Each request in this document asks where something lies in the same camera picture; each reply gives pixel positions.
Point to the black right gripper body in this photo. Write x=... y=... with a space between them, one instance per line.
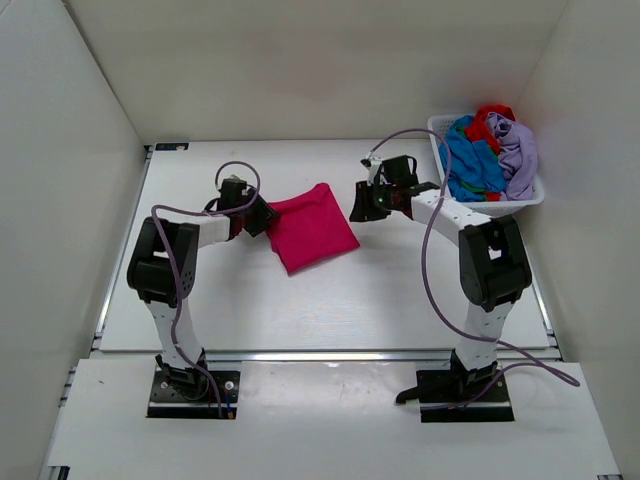
x=386 y=193

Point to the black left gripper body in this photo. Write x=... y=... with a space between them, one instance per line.
x=255 y=215

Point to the crimson red t-shirt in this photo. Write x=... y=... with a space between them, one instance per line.
x=311 y=229

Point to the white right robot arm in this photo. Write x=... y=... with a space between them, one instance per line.
x=493 y=267

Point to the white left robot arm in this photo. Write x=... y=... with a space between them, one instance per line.
x=162 y=267

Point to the white plastic laundry basket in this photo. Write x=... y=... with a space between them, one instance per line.
x=440 y=124

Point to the blue t-shirt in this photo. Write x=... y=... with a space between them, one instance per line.
x=475 y=174

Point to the red t-shirt in basket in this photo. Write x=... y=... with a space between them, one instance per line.
x=479 y=130

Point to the dark label sticker on table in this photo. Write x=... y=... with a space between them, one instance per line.
x=171 y=146

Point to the lavender t-shirt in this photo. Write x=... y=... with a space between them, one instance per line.
x=518 y=157

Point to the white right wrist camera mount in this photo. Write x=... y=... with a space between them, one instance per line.
x=373 y=165

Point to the aluminium left side rail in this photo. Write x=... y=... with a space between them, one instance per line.
x=129 y=220

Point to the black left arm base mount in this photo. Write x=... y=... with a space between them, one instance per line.
x=187 y=394

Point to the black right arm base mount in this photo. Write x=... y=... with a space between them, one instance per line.
x=456 y=395

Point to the aluminium table edge rail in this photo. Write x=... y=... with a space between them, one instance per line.
x=547 y=354

